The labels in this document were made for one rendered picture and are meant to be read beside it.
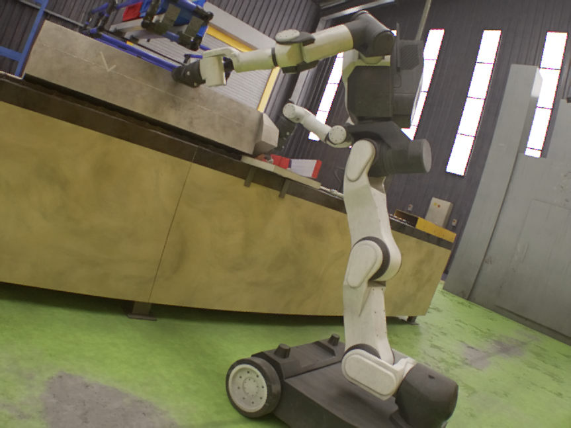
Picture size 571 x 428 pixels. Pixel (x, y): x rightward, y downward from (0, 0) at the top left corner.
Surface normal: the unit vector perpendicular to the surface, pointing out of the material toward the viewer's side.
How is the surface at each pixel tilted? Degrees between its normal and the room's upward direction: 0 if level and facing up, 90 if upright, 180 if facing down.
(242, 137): 80
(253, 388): 90
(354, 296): 115
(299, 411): 90
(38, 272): 90
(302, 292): 90
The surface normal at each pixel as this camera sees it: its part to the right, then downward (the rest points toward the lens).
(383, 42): 0.39, 0.75
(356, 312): -0.69, 0.25
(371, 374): -0.61, -0.17
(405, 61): -0.30, -0.15
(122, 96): 0.65, 0.10
